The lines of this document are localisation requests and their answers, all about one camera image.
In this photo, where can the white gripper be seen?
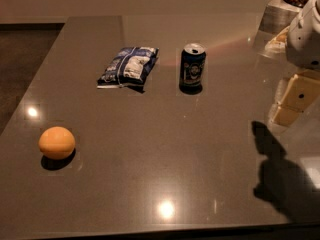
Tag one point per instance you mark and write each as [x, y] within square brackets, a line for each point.
[305, 44]

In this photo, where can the orange fruit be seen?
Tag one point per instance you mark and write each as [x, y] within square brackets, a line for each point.
[56, 143]

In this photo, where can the metal dispenser base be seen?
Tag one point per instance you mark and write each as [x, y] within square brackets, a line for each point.
[270, 40]

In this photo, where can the dark blue soda can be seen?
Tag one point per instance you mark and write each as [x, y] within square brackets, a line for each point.
[192, 64]

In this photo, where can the blue white chip bag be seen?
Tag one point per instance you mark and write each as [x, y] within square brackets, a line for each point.
[130, 67]

